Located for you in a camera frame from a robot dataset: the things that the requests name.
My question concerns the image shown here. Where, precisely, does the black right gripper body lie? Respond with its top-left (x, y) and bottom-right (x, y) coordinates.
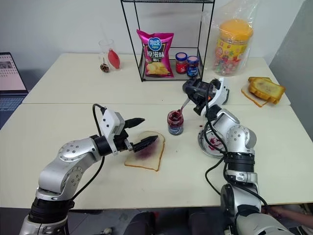
top-left (182, 78), bottom-right (220, 111)

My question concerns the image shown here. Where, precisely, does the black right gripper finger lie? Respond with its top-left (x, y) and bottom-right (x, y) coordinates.
top-left (188, 94), bottom-right (205, 115)
top-left (182, 80), bottom-right (196, 95)

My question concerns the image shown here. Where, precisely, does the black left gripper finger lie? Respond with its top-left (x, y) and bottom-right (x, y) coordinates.
top-left (124, 117), bottom-right (146, 130)
top-left (133, 135), bottom-right (159, 154)

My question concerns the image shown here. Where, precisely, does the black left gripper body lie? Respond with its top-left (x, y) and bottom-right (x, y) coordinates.
top-left (112, 127), bottom-right (135, 154)

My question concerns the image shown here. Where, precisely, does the metal spoon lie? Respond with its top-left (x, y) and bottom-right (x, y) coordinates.
top-left (174, 97), bottom-right (191, 117)

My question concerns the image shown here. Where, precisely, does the white bread slice with jam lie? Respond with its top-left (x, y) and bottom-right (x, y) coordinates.
top-left (124, 130), bottom-right (166, 172)

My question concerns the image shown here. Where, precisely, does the blue-label jam jar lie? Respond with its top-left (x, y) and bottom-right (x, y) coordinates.
top-left (186, 55), bottom-right (200, 78)

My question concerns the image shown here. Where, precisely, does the red-label jam jar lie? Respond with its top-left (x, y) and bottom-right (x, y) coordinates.
top-left (175, 52), bottom-right (188, 74)

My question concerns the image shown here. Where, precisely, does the open glass jam jar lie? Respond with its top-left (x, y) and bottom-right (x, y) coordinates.
top-left (167, 110), bottom-right (184, 136)

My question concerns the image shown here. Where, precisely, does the toasted bread slice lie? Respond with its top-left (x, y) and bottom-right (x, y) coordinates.
top-left (247, 76), bottom-right (272, 84)
top-left (248, 79), bottom-right (287, 105)

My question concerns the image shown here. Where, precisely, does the silver metal dish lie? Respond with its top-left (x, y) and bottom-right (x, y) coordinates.
top-left (197, 123), bottom-right (230, 158)

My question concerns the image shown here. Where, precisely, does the candy jar in plastic bag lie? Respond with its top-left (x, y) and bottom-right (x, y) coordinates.
top-left (201, 1), bottom-right (260, 77)

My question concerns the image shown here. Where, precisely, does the pink potato chips bag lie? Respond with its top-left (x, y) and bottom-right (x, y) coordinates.
top-left (136, 28), bottom-right (176, 79)

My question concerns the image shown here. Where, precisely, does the candy jar with orange lid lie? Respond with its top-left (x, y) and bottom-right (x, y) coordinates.
top-left (211, 19), bottom-right (254, 76)

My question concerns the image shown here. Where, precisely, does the small brown pinecone ornament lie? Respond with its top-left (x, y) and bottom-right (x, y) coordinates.
top-left (100, 57), bottom-right (110, 73)

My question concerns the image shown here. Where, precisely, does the red leaf-shaped pouch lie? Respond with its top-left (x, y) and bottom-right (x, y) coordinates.
top-left (107, 47), bottom-right (122, 71)

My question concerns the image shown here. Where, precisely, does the clear glass cup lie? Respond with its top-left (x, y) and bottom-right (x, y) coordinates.
top-left (98, 39), bottom-right (115, 62)

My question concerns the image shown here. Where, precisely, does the dark rounded shape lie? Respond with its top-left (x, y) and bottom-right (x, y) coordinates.
top-left (122, 211), bottom-right (167, 235)

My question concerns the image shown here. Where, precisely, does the open laptop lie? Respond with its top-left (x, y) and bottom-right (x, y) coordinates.
top-left (0, 51), bottom-right (30, 131)

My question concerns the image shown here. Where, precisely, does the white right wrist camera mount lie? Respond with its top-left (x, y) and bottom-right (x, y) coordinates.
top-left (194, 77), bottom-right (231, 117)

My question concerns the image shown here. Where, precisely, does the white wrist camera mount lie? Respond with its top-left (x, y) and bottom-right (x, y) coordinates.
top-left (99, 109), bottom-right (126, 157)
top-left (194, 77), bottom-right (231, 117)

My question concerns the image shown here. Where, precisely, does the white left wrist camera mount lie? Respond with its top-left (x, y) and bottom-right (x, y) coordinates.
top-left (99, 109), bottom-right (126, 157)

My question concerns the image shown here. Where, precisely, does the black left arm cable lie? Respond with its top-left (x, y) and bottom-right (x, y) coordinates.
top-left (69, 104), bottom-right (110, 209)

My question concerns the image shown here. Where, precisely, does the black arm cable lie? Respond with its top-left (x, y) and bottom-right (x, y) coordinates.
top-left (204, 107), bottom-right (269, 213)
top-left (69, 104), bottom-right (110, 209)

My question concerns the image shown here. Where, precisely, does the black wire rack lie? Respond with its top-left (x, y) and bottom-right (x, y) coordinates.
top-left (120, 0), bottom-right (216, 83)

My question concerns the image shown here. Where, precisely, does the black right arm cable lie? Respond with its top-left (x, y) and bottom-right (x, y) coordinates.
top-left (204, 107), bottom-right (269, 213)

